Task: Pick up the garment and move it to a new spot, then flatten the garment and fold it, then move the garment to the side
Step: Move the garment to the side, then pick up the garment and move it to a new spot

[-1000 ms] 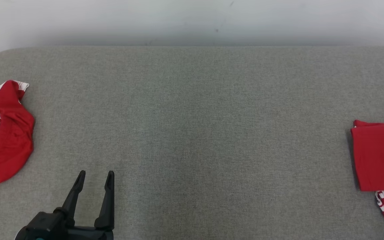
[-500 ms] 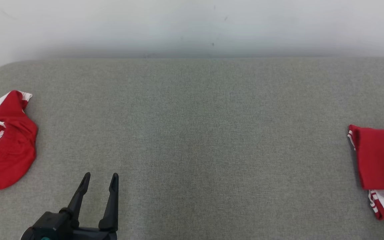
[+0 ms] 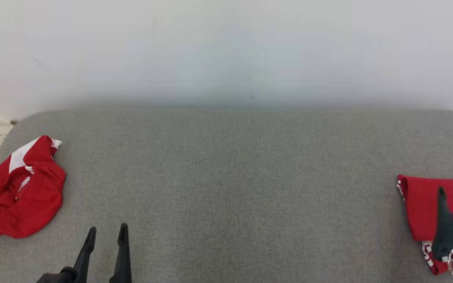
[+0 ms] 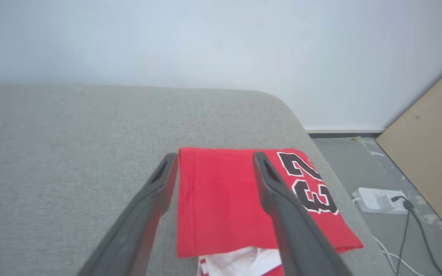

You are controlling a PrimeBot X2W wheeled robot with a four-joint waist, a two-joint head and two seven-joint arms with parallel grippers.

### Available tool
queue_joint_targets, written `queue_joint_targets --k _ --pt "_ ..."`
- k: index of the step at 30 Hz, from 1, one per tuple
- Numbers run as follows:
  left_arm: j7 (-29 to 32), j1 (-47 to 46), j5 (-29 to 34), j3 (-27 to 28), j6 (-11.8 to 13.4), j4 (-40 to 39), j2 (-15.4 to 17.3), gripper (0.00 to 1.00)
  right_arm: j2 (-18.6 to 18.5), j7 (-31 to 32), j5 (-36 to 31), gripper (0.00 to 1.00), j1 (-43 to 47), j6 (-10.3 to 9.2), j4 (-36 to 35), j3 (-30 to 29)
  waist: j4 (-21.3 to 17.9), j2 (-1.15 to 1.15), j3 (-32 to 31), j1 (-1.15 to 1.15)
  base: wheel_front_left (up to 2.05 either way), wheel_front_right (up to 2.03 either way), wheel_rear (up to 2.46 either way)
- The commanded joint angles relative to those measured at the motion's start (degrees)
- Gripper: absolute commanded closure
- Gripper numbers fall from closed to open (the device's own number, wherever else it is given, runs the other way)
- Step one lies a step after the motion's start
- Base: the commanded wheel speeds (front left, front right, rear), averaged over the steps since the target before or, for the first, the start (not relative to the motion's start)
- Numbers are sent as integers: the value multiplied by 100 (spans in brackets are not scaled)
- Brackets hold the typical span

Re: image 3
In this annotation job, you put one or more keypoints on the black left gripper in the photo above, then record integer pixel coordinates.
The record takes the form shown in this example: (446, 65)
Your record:
(63, 276)

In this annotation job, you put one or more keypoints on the red jersey with printed number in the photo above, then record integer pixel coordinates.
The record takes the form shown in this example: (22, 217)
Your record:
(419, 208)

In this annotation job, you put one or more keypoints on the red shorts white striped waistband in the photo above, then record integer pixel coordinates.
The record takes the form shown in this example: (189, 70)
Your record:
(18, 208)

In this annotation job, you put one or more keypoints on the grey fabric sofa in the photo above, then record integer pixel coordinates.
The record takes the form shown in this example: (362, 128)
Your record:
(230, 188)

